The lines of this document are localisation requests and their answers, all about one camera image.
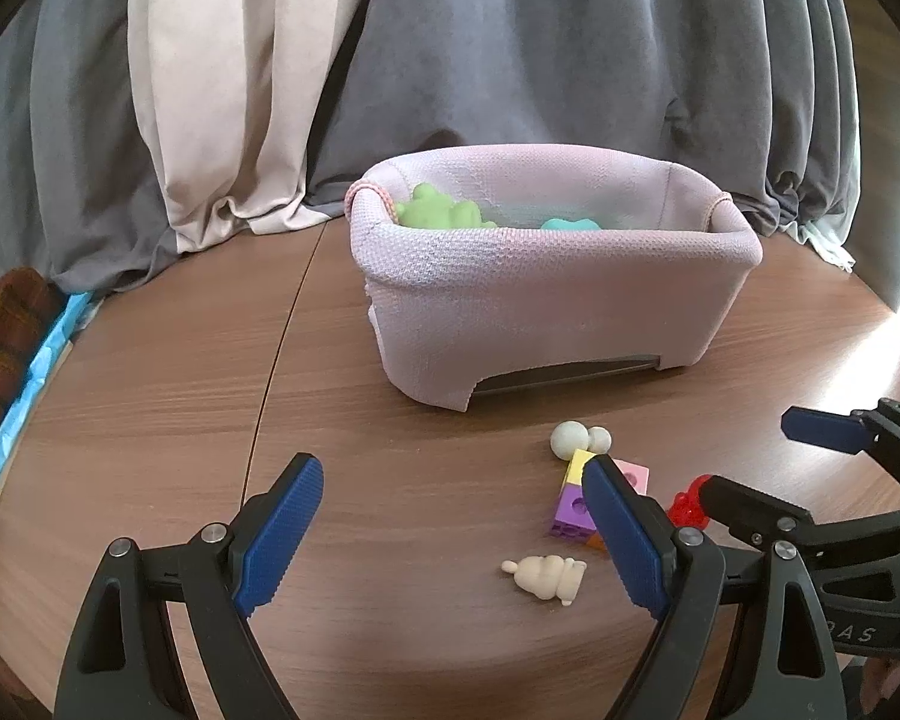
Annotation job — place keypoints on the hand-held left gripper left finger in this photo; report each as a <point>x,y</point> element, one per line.
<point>281,532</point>

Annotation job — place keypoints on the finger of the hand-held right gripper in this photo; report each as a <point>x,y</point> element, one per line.
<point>757,510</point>
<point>825,427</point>

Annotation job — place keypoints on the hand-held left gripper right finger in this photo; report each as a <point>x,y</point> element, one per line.
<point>622,532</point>

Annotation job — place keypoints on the multicolour linked cube block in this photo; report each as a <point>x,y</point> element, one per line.
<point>570,502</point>

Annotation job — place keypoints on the red hero figure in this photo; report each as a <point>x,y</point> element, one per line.
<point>686,510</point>

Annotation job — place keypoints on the beige tooth figurine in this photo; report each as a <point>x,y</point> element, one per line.
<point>544,577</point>

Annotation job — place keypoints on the small beige round figurine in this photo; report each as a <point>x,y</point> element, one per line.
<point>570,440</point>
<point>600,439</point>

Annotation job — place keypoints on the pink fabric basket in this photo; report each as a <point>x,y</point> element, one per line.
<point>540,307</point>

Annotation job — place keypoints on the teal flower plush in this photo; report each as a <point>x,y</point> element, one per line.
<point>570,224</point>

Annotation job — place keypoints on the green frog toy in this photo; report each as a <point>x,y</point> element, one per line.
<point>439,210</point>

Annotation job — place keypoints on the person's right hand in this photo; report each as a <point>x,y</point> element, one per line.
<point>881,686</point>

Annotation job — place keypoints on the white sheer curtain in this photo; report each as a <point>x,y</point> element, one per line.
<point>825,244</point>

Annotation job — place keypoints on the light blue strip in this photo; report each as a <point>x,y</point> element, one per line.
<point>34,375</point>

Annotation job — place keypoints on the grey curtain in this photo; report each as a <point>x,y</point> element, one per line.
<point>570,45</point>
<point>52,165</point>

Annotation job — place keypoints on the beige curtain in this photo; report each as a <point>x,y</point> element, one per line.
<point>225,90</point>

